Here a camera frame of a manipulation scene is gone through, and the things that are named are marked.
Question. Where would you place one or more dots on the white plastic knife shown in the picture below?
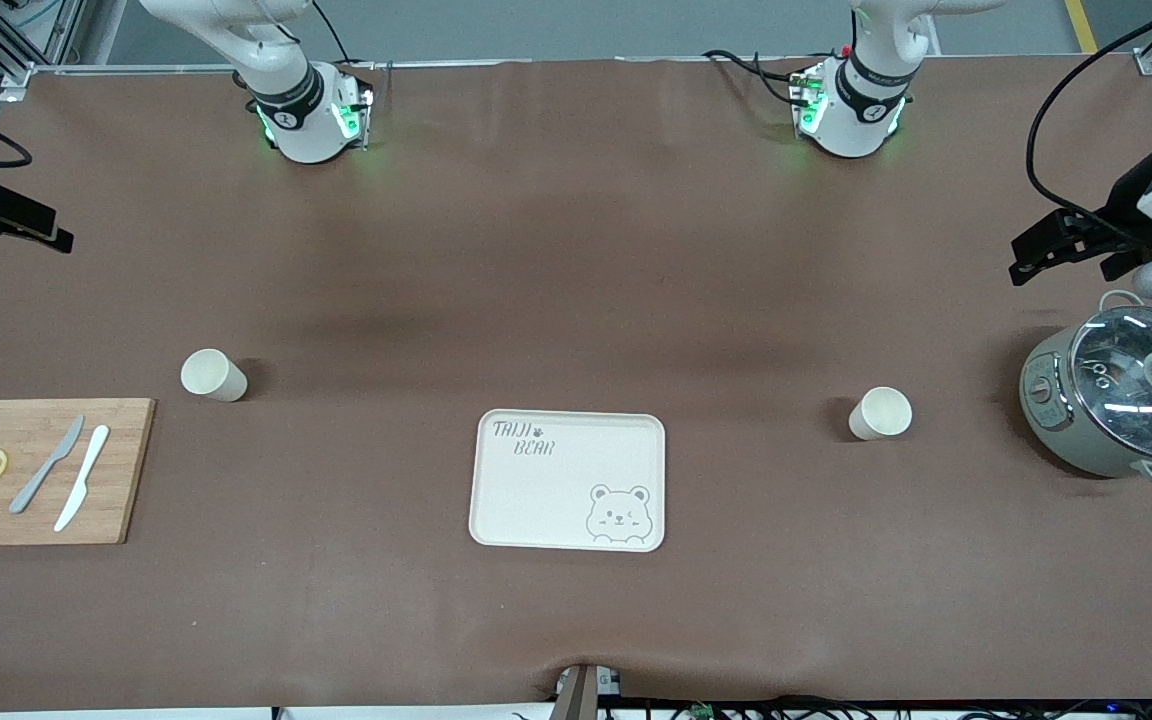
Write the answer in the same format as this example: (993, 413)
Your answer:
(84, 478)

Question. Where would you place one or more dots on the brown table cover mat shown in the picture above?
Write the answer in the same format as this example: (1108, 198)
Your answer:
(576, 250)

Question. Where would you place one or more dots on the cream tray with bear print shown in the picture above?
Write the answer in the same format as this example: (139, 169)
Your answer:
(561, 505)

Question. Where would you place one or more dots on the white IKEA cup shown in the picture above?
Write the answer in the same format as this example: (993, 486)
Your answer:
(881, 415)
(211, 375)

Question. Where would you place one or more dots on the grey plastic knife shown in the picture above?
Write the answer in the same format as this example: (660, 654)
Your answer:
(44, 468)

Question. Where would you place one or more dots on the glass pot lid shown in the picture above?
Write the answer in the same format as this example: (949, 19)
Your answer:
(1136, 380)

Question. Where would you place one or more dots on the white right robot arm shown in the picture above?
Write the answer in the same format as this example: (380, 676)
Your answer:
(286, 90)

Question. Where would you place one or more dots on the wooden cutting board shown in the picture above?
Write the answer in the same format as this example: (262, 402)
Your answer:
(131, 470)

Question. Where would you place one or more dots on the grey-green cooking pot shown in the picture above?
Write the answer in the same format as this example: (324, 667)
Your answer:
(1056, 420)

